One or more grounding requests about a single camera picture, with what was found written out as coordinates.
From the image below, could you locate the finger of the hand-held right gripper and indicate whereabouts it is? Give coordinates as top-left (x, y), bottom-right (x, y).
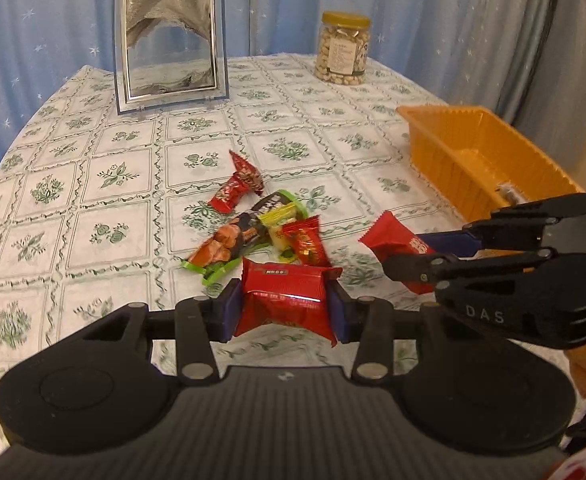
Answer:
top-left (417, 193), bottom-right (586, 260)
top-left (383, 248), bottom-right (562, 287)

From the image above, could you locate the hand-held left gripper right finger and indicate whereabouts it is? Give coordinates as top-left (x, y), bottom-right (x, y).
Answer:
top-left (327, 280), bottom-right (438, 385)

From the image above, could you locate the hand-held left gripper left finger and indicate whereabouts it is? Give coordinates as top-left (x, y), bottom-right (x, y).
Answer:
top-left (80, 279), bottom-right (244, 386)

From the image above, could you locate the red snack packet white print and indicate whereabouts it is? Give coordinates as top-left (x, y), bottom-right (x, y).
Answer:
top-left (359, 211), bottom-right (440, 295)

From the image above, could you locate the red snack packet gold strip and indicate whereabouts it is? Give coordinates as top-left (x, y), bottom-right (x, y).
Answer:
top-left (234, 257), bottom-right (344, 349)

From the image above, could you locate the long green-edged snack packet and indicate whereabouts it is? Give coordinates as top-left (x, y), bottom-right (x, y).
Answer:
top-left (182, 189), bottom-right (308, 286)

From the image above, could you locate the small red gold-print packet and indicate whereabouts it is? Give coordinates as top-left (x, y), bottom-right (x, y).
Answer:
top-left (281, 215), bottom-right (332, 267)

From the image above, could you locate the orange plastic tray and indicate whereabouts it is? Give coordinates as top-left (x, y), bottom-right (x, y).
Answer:
top-left (397, 105), bottom-right (586, 222)

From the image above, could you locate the yellow-green candy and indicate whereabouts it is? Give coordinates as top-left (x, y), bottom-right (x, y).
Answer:
top-left (259, 204), bottom-right (301, 263)

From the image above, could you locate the red twisted candy wrapper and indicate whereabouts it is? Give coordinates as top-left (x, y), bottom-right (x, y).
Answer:
top-left (208, 150), bottom-right (265, 213)

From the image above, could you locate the grey lace-trimmed cover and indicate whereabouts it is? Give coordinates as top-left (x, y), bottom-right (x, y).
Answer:
top-left (515, 0), bottom-right (586, 198)

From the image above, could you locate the clear jar of nuts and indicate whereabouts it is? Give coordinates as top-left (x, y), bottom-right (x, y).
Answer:
top-left (314, 11), bottom-right (372, 86)

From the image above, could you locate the blue star-print curtain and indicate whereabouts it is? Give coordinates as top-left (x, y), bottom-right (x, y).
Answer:
top-left (0, 0), bottom-right (556, 191)

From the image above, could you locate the silver picture frame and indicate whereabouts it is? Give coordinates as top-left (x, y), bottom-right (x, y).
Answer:
top-left (113, 0), bottom-right (230, 117)

